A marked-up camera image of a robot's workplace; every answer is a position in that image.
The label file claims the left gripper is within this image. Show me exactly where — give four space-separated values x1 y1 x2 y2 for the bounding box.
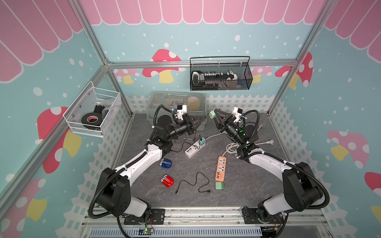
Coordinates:
167 114 205 140

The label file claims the green adapter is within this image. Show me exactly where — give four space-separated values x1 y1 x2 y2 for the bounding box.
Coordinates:
209 110 216 119
215 181 225 191

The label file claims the black usb cable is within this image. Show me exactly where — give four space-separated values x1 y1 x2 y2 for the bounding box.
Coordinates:
171 134 203 154
174 171 212 194

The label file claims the teal USB charger adapter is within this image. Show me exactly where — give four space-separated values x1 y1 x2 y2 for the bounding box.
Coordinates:
199 137 206 146

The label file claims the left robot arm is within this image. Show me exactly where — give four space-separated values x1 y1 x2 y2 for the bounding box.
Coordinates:
88 105 206 223

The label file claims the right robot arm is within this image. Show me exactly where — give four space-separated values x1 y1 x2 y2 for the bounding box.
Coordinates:
209 108 330 223

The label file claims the green translucent storage box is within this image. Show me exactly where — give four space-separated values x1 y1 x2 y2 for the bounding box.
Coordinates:
146 91 207 123

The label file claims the white power strip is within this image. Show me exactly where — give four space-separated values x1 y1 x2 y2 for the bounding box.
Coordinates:
185 141 203 158

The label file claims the orange power strip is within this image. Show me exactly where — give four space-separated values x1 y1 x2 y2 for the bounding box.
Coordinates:
215 156 226 182

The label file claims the green adapter front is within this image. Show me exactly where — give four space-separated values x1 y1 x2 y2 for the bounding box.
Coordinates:
215 181 225 191

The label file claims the black tape roll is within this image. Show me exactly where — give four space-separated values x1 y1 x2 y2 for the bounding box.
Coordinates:
81 112 103 130

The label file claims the white power cord front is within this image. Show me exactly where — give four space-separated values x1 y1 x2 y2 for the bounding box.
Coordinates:
221 139 275 157

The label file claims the black wire mesh basket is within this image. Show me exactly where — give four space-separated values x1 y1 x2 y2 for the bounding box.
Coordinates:
189 56 253 91

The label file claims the black USB cable front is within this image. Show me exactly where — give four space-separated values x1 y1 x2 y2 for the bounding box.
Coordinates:
174 171 212 194

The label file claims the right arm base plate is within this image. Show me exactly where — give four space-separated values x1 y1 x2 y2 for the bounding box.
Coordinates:
241 206 284 225

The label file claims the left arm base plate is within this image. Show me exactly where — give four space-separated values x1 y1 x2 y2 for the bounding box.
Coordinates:
124 208 166 225

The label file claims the white wire basket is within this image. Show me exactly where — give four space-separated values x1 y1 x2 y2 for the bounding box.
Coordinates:
63 82 122 138

